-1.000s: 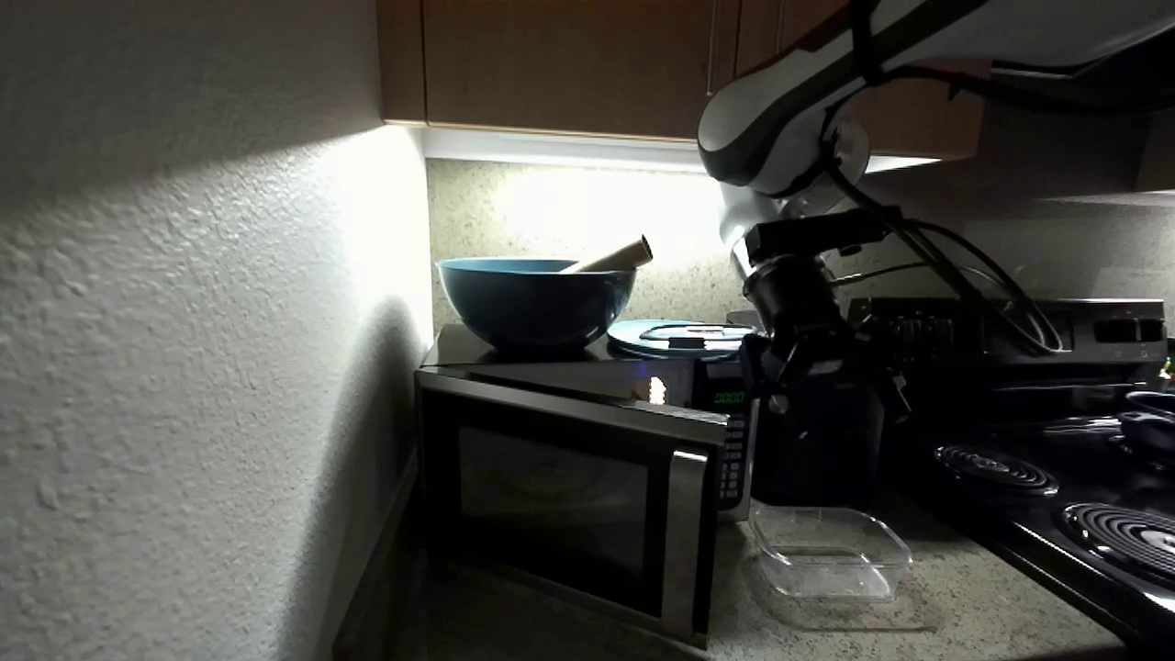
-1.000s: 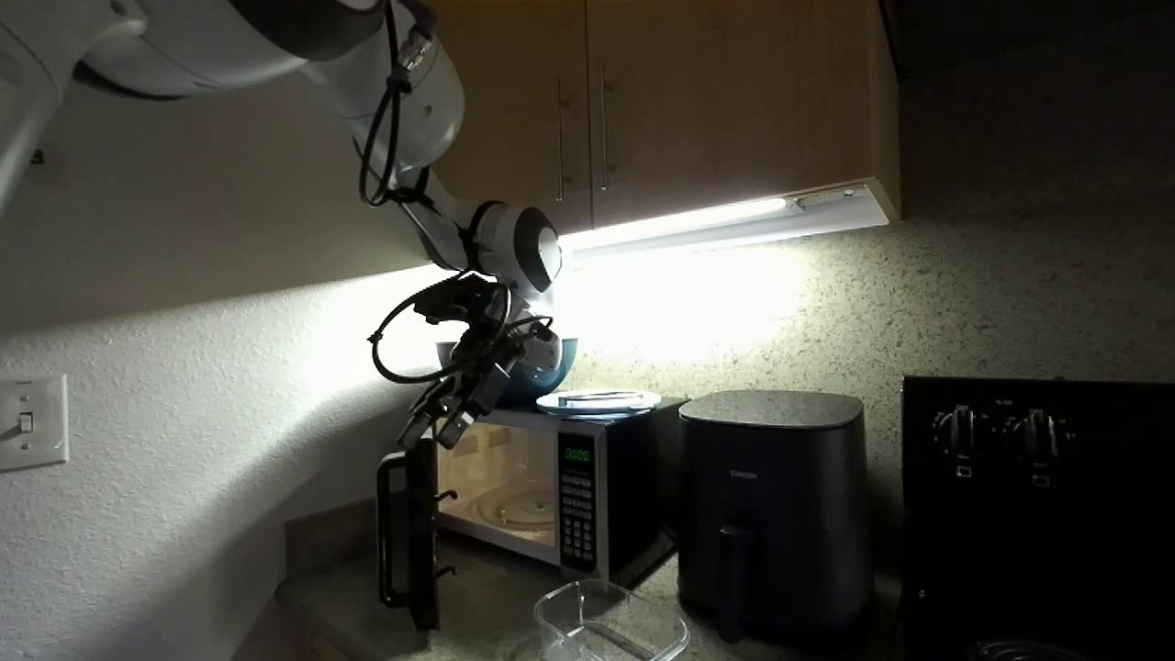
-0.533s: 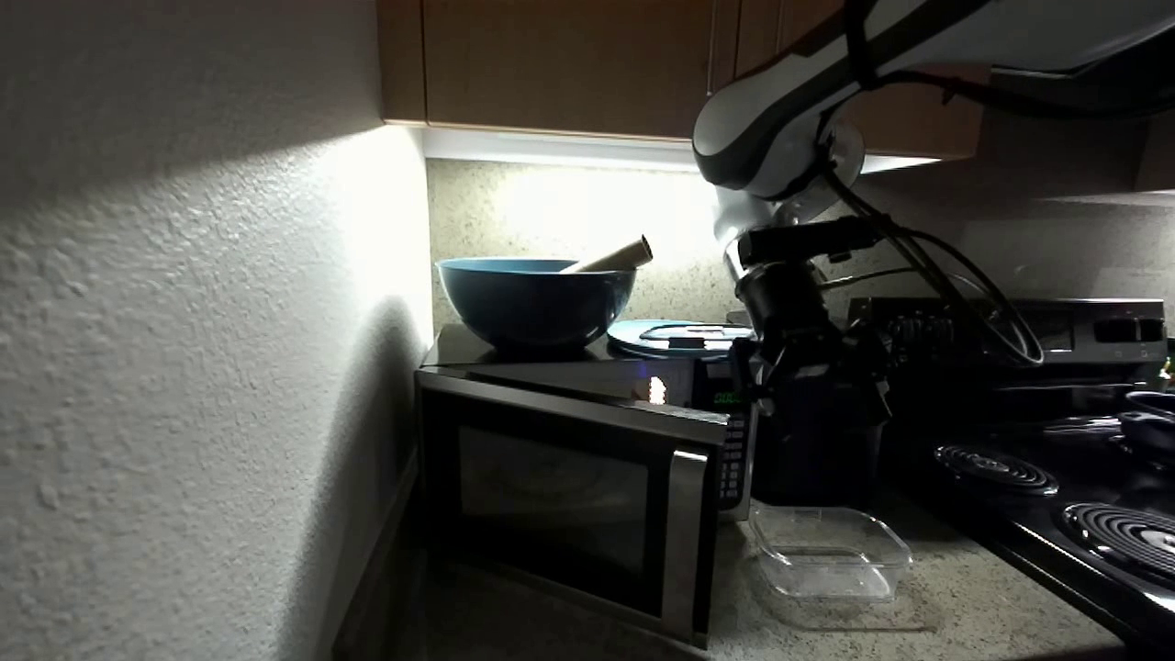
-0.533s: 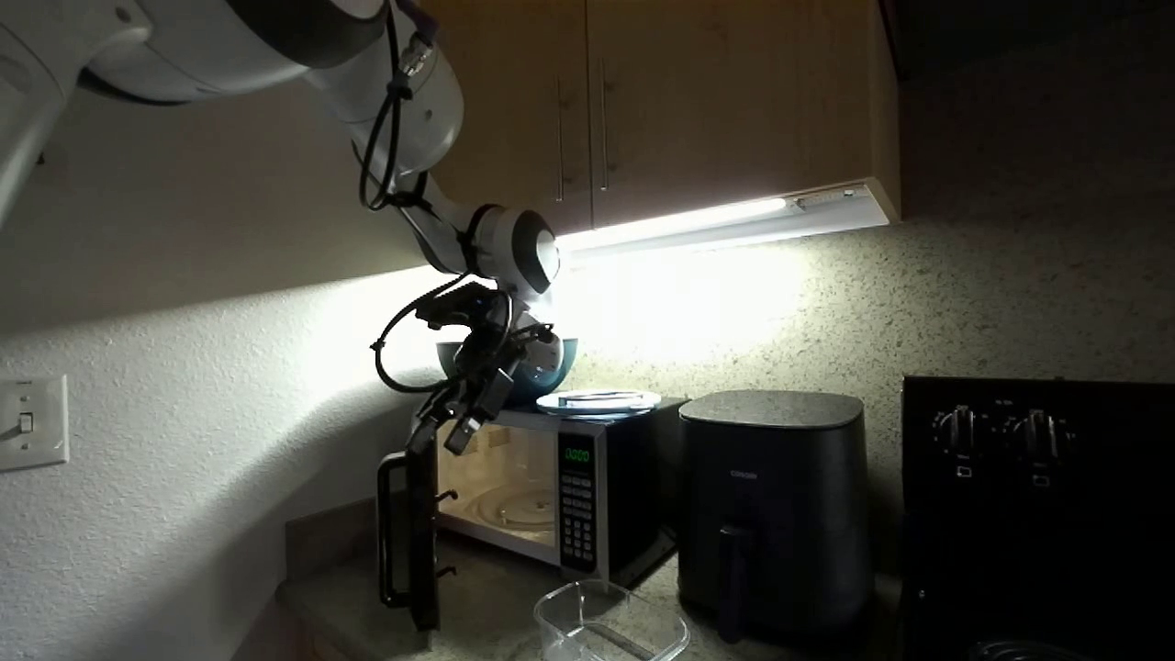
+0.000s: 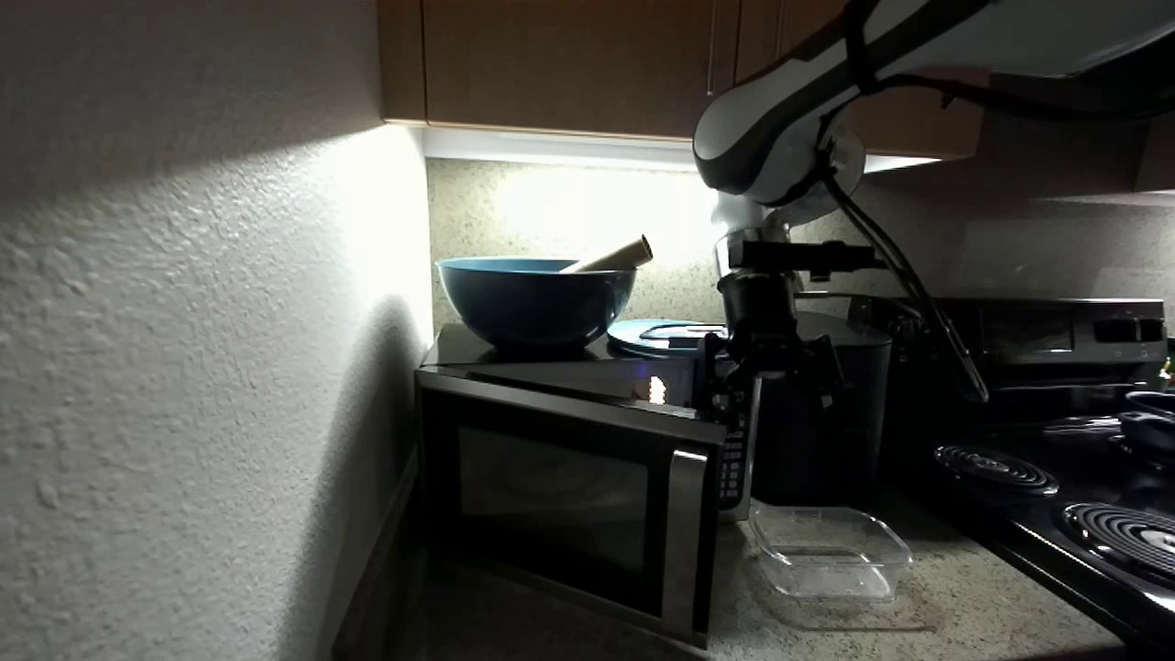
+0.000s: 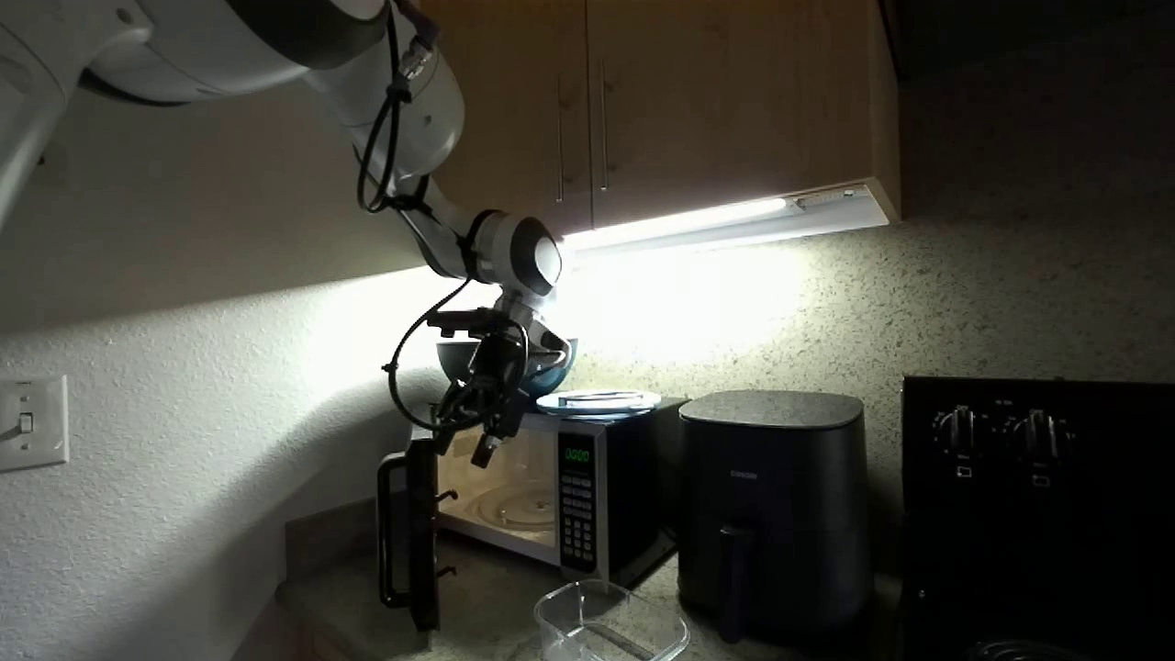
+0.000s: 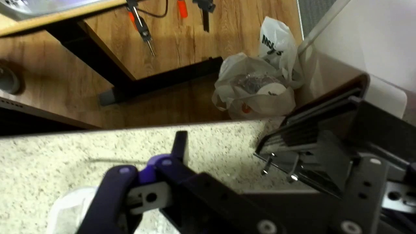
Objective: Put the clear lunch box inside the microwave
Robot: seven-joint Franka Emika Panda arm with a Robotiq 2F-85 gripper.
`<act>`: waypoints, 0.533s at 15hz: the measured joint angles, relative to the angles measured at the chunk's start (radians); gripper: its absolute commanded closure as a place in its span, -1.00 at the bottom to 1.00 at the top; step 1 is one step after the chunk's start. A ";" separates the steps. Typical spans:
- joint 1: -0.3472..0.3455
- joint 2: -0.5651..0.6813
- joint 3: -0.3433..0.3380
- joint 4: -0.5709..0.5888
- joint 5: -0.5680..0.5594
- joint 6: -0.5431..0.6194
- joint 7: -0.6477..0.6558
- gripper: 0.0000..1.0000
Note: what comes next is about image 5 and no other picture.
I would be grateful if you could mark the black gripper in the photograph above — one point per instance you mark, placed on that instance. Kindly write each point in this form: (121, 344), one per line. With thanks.
(765, 318)

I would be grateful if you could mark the clear plastic lunch box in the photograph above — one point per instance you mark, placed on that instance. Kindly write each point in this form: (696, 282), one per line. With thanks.
(831, 572)

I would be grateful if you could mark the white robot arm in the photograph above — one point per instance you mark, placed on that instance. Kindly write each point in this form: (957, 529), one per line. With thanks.
(782, 123)

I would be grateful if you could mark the black air fryer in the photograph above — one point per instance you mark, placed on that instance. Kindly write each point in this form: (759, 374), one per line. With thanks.
(845, 455)

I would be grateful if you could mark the round blue white lid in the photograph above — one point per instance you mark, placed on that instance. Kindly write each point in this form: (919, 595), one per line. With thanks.
(667, 337)

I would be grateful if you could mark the wooden pestle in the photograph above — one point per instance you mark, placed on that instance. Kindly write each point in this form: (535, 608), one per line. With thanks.
(610, 260)

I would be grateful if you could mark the black coil stove burner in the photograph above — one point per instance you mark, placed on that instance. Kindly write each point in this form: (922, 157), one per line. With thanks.
(998, 471)
(1126, 539)

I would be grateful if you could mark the blue mixing bowl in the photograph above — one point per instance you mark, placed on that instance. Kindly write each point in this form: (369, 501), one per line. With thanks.
(535, 308)

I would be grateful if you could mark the black electric stove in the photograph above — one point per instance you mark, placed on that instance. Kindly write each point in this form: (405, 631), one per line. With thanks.
(1050, 407)

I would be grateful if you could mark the wooden cabinet door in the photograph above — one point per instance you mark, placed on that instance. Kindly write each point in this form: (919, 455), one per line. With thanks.
(563, 60)
(911, 123)

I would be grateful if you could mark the wooden upper cabinet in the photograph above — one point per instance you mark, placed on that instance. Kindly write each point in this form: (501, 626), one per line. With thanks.
(554, 60)

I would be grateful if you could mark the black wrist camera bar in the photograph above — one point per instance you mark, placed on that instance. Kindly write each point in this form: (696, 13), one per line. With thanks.
(809, 255)

